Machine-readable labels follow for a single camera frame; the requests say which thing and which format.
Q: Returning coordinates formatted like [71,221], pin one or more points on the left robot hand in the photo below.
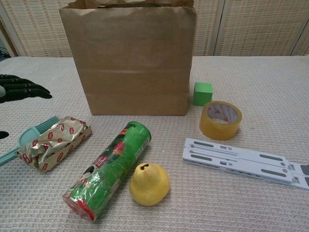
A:
[19,88]

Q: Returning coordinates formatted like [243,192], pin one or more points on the gold red snack packet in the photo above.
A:
[53,145]

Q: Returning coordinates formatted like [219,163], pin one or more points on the green chips can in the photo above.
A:
[108,174]

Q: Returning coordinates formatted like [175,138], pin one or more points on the yellow pear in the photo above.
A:
[149,186]

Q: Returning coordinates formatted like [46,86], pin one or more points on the brown paper bag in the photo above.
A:
[132,72]

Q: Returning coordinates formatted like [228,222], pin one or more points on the green cube block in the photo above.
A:
[202,94]

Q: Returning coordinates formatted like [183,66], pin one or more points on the teal plastic comb brush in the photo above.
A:
[26,135]

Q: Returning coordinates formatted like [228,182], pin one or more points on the clear packing tape roll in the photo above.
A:
[217,131]

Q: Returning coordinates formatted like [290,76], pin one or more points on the white folded laptop stand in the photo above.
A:
[217,154]

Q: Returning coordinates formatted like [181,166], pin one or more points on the beige woven tablecloth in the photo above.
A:
[253,84]

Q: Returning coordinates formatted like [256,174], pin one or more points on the woven folding screen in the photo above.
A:
[253,24]

